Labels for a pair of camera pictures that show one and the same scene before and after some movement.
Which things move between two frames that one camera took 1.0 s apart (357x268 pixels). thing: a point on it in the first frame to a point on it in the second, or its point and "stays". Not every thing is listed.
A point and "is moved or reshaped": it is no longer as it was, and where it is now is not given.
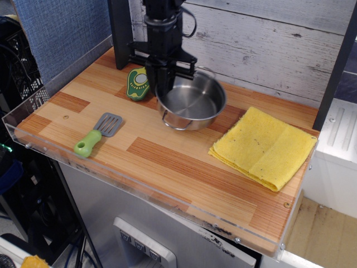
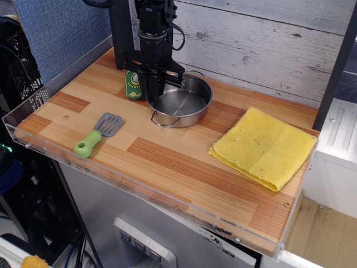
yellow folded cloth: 270,152 stays
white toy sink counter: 331,178 stays
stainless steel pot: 194,101 is moved or reshaped
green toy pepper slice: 138,86 stays
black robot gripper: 164,43 to 155,56
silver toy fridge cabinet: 124,229 stays
